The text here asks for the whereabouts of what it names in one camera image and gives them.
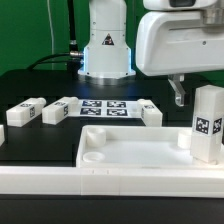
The white fiducial marker sheet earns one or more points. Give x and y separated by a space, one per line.
106 109

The white desk top tray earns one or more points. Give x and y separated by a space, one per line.
139 147

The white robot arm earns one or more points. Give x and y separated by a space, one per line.
106 58

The white block left edge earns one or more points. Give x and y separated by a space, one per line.
2 135

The white front fence bar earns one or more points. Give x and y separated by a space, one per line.
112 182

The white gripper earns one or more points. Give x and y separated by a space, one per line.
178 42

